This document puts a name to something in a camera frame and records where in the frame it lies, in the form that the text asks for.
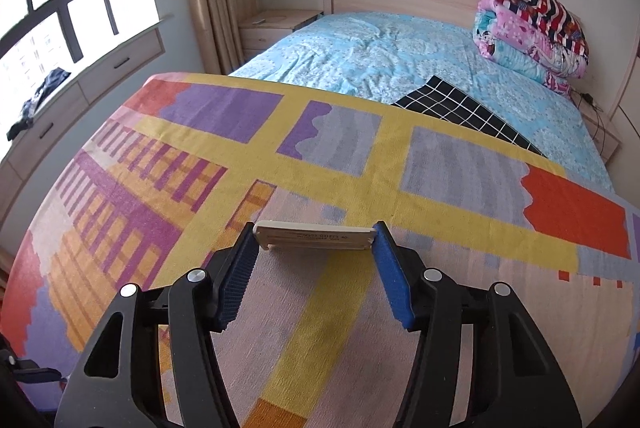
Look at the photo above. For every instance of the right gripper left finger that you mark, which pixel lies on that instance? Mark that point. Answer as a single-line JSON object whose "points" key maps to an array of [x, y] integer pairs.
{"points": [[233, 267]]}

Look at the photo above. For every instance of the left wooden nightstand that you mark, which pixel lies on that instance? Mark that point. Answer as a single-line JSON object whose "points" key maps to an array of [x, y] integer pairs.
{"points": [[263, 30]]}

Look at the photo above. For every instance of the beige card box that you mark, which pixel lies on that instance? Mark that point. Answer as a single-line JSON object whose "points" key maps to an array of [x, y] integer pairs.
{"points": [[282, 234]]}

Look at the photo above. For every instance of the folded colourful quilts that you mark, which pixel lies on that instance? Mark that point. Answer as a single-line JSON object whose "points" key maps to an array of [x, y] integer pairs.
{"points": [[539, 39]]}

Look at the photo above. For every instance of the dark blue cloth on sill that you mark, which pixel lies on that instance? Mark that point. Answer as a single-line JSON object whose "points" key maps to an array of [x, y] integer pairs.
{"points": [[52, 81]]}

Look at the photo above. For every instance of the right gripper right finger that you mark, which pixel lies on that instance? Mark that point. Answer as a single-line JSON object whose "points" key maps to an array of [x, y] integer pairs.
{"points": [[385, 254]]}

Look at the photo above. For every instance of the wooden window seat drawers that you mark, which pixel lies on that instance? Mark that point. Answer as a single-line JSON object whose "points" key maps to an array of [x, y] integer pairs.
{"points": [[70, 102]]}

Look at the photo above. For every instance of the wooden nightstand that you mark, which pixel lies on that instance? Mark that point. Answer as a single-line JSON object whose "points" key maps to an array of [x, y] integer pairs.
{"points": [[263, 30], [600, 128]]}

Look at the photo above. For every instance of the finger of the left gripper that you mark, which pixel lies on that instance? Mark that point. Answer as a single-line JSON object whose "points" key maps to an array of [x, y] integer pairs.
{"points": [[29, 371]]}

